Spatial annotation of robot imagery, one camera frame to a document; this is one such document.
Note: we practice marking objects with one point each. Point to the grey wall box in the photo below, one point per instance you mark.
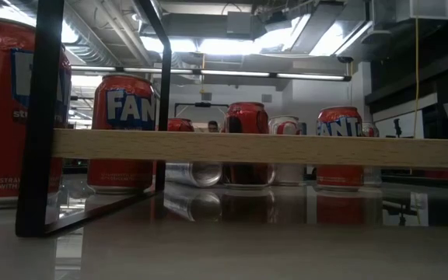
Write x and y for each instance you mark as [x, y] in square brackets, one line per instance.
[206, 96]
[267, 98]

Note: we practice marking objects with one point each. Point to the wooden shelf with black frame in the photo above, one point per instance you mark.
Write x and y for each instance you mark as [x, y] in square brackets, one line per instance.
[247, 149]

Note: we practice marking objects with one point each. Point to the grey ceiling duct box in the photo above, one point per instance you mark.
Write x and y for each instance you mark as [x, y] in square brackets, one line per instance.
[241, 25]

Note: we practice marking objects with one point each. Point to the bright ceiling light panel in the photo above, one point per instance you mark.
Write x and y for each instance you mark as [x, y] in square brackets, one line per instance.
[228, 46]

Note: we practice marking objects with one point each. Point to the black camera stand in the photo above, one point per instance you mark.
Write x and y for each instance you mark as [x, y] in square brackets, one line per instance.
[397, 126]

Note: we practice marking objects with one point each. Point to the blue and silver slim can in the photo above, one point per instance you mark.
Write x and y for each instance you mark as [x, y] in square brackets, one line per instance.
[208, 175]

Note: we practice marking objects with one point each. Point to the person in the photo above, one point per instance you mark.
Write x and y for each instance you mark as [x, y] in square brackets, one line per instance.
[212, 127]

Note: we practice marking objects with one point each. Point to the silver rectangular air duct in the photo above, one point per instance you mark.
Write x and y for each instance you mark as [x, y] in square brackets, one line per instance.
[325, 23]

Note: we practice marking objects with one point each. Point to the black dome camera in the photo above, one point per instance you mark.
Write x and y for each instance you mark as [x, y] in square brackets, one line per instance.
[344, 59]

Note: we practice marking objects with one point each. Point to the long ceiling light strip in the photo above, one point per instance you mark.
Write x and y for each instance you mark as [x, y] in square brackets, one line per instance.
[92, 68]

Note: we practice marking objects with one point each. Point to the red Coca-Cola Zero can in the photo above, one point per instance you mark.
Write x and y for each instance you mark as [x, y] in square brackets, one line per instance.
[247, 116]

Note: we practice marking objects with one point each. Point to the red soda can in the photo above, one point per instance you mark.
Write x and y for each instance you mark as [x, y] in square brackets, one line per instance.
[180, 125]

